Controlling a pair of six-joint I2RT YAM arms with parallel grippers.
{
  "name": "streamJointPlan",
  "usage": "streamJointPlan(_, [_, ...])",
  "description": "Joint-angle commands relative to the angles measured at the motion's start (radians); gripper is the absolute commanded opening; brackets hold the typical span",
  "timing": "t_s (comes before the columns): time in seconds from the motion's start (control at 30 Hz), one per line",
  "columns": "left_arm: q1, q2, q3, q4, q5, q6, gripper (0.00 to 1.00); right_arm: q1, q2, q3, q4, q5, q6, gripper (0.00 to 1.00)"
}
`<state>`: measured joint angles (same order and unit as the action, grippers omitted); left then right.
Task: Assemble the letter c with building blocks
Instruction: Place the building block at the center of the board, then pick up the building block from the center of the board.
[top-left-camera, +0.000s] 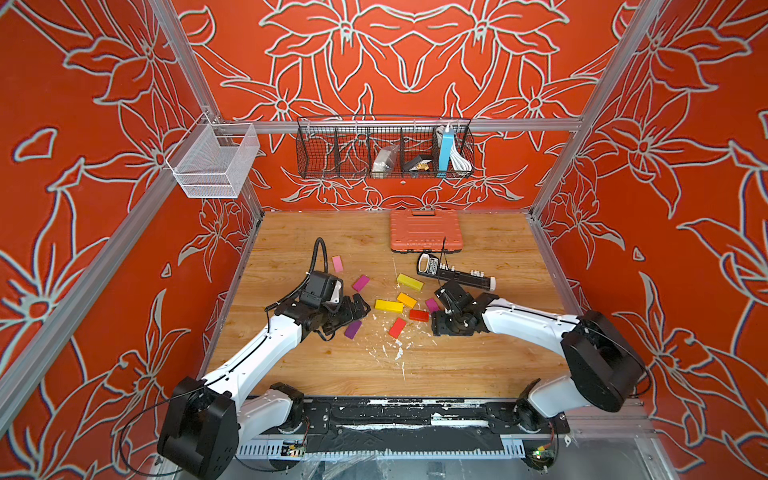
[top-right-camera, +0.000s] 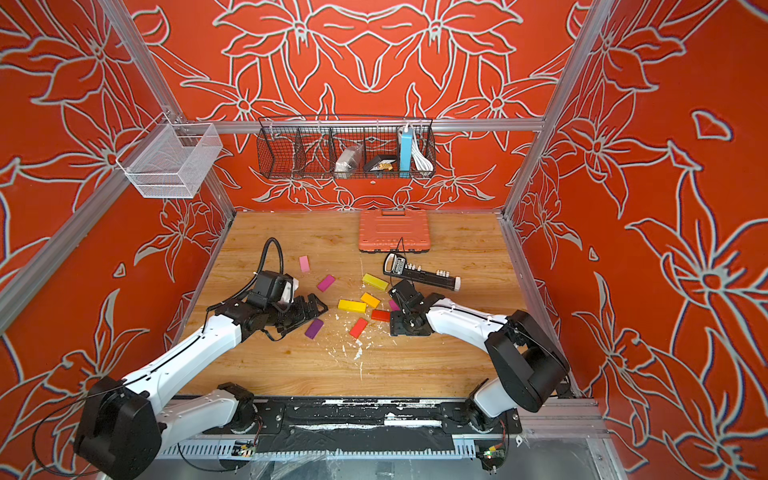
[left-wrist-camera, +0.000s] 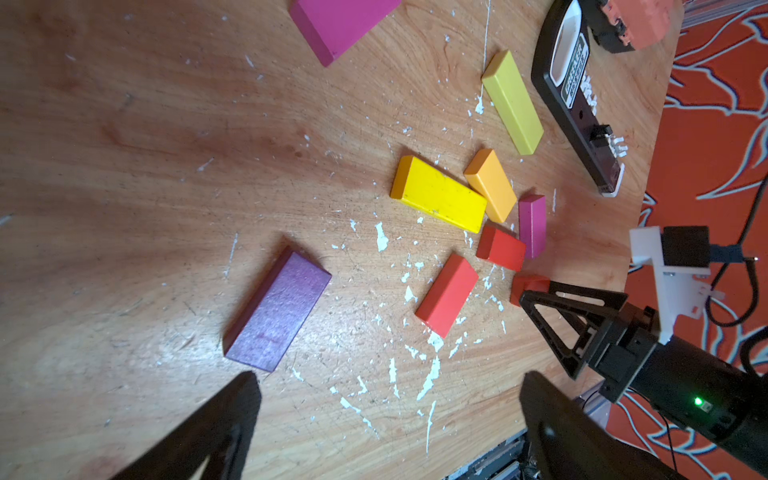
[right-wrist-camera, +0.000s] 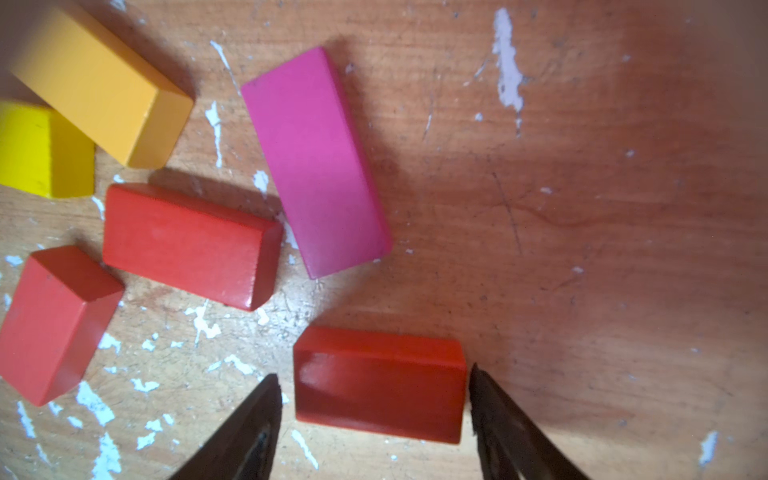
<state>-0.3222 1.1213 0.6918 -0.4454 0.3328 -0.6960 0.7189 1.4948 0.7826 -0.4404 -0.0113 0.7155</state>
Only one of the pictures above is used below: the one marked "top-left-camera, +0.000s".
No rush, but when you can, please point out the orange block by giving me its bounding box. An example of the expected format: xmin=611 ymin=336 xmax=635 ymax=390
xmin=397 ymin=293 xmax=418 ymax=309

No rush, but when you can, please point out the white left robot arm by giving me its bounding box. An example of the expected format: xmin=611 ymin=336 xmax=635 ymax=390
xmin=157 ymin=294 xmax=371 ymax=479

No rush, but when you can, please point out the long red block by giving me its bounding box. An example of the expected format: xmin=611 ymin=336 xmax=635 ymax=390
xmin=388 ymin=318 xmax=407 ymax=339

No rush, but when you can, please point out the white wire basket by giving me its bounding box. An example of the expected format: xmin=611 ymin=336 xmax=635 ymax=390
xmin=169 ymin=124 xmax=260 ymax=199

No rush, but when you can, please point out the orange plastic tool case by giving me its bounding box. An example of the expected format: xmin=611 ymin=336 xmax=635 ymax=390
xmin=390 ymin=210 xmax=464 ymax=253

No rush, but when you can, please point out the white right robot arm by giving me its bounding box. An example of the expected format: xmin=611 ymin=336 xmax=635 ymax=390
xmin=431 ymin=281 xmax=645 ymax=423

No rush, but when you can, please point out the silver packet in basket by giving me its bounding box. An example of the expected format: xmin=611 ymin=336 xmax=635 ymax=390
xmin=371 ymin=145 xmax=399 ymax=179

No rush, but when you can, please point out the small magenta block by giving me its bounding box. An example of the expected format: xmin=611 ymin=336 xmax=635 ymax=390
xmin=426 ymin=298 xmax=441 ymax=312

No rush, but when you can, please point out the lime yellow long block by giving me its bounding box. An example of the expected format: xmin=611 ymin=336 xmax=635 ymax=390
xmin=397 ymin=274 xmax=424 ymax=292

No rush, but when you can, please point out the small red block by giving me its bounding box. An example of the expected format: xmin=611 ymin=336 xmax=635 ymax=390
xmin=408 ymin=309 xmax=430 ymax=322

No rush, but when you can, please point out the light pink block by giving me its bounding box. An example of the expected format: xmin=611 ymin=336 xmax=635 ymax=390
xmin=332 ymin=256 xmax=344 ymax=273

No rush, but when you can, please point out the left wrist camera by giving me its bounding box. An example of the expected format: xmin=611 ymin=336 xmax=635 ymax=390
xmin=299 ymin=271 xmax=343 ymax=311

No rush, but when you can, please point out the black wire wall basket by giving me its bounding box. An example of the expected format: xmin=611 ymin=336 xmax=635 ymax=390
xmin=296 ymin=114 xmax=476 ymax=180

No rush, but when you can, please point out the aluminium frame post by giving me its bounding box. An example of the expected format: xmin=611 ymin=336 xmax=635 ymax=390
xmin=150 ymin=0 xmax=221 ymax=123

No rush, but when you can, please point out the dark purple block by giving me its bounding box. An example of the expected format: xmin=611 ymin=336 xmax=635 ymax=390
xmin=344 ymin=320 xmax=362 ymax=340

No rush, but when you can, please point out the bright yellow block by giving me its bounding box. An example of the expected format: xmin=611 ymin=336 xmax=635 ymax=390
xmin=374 ymin=299 xmax=405 ymax=314

